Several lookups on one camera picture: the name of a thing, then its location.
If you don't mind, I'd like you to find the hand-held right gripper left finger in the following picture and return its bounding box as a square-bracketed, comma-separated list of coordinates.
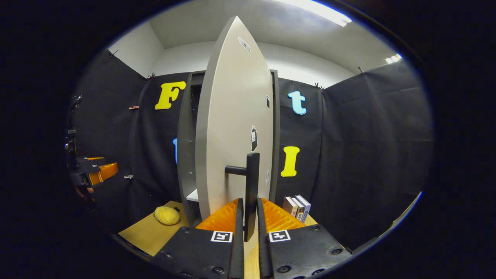
[153, 198, 245, 279]

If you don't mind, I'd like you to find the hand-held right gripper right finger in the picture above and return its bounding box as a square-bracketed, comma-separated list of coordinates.
[257, 198, 352, 279]

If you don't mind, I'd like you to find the black cabinet door handle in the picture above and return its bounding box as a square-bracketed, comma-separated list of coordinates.
[225, 152, 260, 243]

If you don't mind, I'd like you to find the dark grey cabinet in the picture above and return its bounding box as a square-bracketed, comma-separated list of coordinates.
[177, 70, 280, 227]

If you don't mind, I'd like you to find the beige cabinet door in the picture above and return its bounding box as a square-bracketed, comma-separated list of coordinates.
[195, 15, 274, 221]

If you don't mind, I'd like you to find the brown cover book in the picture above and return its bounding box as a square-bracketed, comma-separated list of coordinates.
[282, 196, 298, 217]

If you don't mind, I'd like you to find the dark spine book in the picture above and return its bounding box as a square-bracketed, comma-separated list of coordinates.
[291, 196, 306, 221]

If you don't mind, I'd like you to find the white grey book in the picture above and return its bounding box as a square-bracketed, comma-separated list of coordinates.
[296, 195, 312, 223]

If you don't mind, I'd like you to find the yellow bun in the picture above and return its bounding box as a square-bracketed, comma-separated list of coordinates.
[154, 206, 181, 226]

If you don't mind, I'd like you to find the black backdrop cloth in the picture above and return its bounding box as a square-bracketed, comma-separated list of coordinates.
[68, 48, 434, 252]

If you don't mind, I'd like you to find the long ceiling light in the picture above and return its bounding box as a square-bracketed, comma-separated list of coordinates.
[279, 0, 352, 27]

